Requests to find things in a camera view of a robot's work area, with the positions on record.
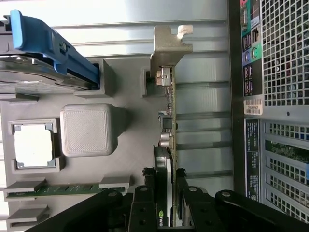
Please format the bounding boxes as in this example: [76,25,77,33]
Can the green RAM stick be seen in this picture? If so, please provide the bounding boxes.
[6,183,109,196]

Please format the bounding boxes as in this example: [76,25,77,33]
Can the open grey PC case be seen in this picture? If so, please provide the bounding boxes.
[228,0,309,218]

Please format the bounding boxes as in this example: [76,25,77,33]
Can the grey plastic parts rack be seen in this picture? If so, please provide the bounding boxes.
[0,57,174,232]

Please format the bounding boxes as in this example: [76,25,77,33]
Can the white barcode label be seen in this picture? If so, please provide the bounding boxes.
[243,103,264,116]

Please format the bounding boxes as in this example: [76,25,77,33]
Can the silver CPU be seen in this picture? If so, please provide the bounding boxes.
[13,123,55,169]

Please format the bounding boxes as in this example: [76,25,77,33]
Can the hard disk in blue carrier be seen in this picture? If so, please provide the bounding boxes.
[0,9,101,94]

